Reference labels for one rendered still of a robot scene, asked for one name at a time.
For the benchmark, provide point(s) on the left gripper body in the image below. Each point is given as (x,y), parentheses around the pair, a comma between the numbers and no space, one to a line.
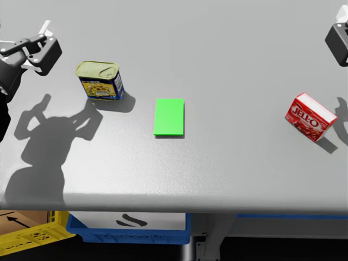
(12,76)

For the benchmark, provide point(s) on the red and white carton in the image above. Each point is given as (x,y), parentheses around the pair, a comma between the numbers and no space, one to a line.
(308,119)

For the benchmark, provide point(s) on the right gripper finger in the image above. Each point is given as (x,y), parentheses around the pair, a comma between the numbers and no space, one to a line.
(338,44)

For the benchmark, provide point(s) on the green pad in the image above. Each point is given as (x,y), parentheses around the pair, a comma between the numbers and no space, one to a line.
(169,117)

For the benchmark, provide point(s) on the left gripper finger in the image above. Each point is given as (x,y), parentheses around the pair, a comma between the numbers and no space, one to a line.
(47,55)
(21,44)

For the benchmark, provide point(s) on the white box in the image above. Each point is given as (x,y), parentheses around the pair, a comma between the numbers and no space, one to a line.
(103,220)

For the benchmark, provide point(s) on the brown box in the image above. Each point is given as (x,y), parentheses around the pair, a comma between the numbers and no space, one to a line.
(25,218)

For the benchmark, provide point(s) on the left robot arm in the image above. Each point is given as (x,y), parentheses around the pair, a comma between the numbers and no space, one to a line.
(3,117)

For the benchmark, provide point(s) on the green and blue rectangular can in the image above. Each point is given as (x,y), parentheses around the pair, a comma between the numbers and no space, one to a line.
(101,81)

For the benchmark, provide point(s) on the blue box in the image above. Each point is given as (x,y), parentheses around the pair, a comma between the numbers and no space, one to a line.
(130,237)

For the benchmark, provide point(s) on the yellow box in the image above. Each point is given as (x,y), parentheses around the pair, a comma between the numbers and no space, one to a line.
(35,236)

